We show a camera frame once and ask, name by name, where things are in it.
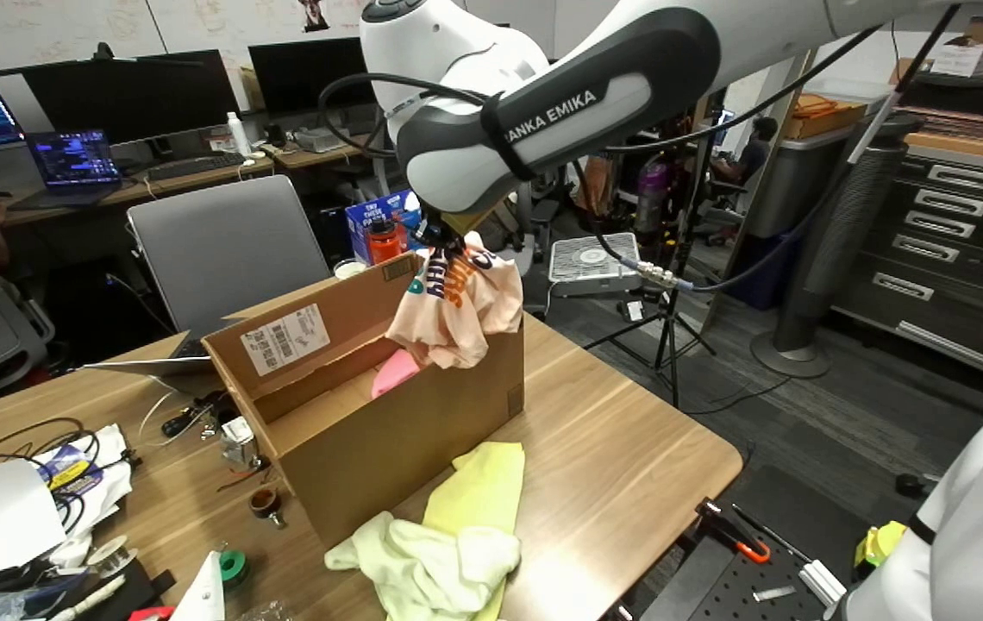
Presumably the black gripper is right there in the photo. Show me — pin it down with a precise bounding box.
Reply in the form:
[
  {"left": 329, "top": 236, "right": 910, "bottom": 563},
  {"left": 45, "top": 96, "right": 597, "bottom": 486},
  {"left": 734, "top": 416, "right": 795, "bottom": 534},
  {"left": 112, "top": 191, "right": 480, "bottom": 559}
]
[{"left": 418, "top": 211, "right": 473, "bottom": 259}]

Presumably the peach printed shirt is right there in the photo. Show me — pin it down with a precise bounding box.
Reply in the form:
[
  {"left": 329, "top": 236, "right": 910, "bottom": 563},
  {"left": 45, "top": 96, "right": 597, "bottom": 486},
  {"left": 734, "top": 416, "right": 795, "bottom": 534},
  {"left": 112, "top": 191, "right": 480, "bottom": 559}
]
[{"left": 385, "top": 236, "right": 528, "bottom": 374}]

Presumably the light green towel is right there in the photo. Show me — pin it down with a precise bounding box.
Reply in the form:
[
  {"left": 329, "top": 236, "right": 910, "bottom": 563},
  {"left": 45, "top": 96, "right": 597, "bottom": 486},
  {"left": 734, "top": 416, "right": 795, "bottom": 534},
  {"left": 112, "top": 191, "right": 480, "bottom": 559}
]
[{"left": 321, "top": 439, "right": 533, "bottom": 621}]

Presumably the blue printed box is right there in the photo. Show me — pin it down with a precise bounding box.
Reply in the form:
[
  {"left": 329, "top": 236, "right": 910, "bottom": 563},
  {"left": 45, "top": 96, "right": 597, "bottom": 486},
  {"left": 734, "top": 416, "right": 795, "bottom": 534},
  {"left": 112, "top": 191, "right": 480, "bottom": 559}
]
[{"left": 341, "top": 191, "right": 433, "bottom": 269}]

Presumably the open cardboard box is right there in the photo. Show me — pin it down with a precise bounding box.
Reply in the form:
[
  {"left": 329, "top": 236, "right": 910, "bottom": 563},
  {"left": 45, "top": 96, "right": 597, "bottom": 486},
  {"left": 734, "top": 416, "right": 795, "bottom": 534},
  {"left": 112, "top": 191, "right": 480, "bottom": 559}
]
[{"left": 205, "top": 253, "right": 533, "bottom": 544}]

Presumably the red bottle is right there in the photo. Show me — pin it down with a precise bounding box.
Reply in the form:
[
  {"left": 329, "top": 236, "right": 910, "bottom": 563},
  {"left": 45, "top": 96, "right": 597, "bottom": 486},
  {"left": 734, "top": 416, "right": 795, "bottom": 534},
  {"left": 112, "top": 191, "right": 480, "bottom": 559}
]
[{"left": 364, "top": 218, "right": 410, "bottom": 269}]

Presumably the white plastic tray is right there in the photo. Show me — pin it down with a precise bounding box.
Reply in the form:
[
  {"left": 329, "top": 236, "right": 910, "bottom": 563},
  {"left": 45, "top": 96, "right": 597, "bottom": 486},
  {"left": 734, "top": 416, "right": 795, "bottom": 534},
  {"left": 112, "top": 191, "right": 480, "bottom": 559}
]
[{"left": 547, "top": 232, "right": 647, "bottom": 297}]

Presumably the black tripod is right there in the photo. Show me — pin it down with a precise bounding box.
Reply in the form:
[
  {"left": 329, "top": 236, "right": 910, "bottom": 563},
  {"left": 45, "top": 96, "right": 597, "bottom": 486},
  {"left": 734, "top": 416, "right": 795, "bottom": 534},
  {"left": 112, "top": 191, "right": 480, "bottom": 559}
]
[{"left": 582, "top": 134, "right": 725, "bottom": 409}]

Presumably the long wooden desk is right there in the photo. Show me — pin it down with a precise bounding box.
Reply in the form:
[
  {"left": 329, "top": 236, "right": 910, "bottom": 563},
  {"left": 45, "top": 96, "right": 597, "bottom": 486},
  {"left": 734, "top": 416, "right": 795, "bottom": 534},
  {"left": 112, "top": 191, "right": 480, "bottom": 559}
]
[{"left": 0, "top": 134, "right": 380, "bottom": 232}]

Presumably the black hand tool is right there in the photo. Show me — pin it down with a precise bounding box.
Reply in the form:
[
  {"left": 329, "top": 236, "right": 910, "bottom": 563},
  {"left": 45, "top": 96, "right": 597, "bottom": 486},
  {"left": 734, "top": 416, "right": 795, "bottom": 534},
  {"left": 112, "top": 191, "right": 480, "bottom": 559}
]
[{"left": 158, "top": 390, "right": 243, "bottom": 441}]

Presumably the small brown object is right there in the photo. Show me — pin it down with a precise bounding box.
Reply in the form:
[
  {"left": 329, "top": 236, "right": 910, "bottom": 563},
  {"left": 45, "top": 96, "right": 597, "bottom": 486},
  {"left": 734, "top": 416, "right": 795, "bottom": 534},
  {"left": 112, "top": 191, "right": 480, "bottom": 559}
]
[{"left": 249, "top": 486, "right": 290, "bottom": 531}]

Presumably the dark blue bin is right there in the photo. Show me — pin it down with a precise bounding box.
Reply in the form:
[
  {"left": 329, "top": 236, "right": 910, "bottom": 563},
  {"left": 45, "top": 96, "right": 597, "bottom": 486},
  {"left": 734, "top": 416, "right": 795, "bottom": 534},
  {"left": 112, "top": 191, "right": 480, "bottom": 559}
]
[{"left": 729, "top": 225, "right": 808, "bottom": 311}]

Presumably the wide black computer monitor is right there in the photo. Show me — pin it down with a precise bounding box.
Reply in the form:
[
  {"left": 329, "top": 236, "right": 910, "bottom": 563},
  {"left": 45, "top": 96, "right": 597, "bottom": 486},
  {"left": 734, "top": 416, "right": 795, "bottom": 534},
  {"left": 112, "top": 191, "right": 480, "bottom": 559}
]
[{"left": 20, "top": 50, "right": 243, "bottom": 149}]

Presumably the open laptop with purple screen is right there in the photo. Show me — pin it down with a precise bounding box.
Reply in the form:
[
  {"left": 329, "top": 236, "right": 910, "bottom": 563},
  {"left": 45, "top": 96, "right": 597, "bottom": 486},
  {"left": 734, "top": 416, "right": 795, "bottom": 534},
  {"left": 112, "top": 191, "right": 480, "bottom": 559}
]
[{"left": 24, "top": 128, "right": 127, "bottom": 211}]

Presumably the green tape roll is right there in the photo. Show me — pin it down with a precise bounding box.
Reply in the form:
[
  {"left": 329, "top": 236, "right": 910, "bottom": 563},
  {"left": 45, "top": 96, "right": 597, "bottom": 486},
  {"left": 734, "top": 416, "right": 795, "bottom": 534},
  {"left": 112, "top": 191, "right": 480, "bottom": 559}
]
[{"left": 216, "top": 544, "right": 253, "bottom": 587}]

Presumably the orange black screwdriver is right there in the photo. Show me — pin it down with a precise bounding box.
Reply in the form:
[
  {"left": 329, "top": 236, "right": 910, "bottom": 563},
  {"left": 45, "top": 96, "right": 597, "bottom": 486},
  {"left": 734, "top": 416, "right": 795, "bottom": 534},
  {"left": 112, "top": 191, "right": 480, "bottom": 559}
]
[{"left": 693, "top": 496, "right": 777, "bottom": 571}]

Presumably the white triangular paper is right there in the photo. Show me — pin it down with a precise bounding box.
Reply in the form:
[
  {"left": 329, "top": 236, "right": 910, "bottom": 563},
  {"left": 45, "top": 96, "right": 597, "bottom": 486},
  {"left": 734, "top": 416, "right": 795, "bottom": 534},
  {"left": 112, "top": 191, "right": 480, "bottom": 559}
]
[{"left": 170, "top": 550, "right": 227, "bottom": 621}]

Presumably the black perforated board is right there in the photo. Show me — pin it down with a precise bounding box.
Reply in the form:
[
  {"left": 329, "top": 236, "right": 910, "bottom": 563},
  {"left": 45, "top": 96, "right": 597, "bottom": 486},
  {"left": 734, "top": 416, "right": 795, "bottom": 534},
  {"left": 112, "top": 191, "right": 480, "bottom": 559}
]
[{"left": 633, "top": 531, "right": 864, "bottom": 621}]

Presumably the small white block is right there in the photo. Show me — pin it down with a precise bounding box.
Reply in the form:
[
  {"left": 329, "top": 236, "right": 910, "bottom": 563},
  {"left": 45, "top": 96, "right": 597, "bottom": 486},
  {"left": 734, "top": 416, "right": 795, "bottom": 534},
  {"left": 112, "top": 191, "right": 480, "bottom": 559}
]
[{"left": 795, "top": 559, "right": 848, "bottom": 609}]

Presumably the dark drawer cabinet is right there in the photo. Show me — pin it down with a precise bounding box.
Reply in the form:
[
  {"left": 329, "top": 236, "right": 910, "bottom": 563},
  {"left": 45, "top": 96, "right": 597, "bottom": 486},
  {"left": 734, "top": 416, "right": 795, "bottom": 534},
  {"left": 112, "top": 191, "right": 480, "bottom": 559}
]
[{"left": 833, "top": 125, "right": 983, "bottom": 393}]

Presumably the yellow green object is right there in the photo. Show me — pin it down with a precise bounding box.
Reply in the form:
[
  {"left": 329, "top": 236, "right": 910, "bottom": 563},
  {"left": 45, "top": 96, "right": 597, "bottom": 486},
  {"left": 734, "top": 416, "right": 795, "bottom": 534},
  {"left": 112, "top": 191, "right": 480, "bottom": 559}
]
[{"left": 851, "top": 519, "right": 916, "bottom": 572}]

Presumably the wrist camera with orange mount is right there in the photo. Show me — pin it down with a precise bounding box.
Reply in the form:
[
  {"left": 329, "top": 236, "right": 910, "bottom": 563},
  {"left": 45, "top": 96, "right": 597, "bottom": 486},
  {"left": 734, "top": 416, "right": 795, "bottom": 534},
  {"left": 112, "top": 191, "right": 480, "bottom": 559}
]
[{"left": 443, "top": 192, "right": 517, "bottom": 241}]

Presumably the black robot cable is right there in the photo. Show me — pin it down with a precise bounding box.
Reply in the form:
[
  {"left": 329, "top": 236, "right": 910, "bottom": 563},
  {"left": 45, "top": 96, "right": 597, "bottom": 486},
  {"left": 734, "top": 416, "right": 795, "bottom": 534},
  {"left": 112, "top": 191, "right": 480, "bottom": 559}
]
[{"left": 316, "top": 71, "right": 896, "bottom": 297}]

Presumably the grey pedestal stand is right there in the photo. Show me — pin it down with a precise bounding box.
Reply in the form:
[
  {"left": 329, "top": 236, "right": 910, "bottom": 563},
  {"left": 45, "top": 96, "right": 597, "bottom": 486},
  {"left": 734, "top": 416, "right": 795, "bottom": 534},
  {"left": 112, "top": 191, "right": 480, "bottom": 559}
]
[{"left": 750, "top": 108, "right": 916, "bottom": 383}]

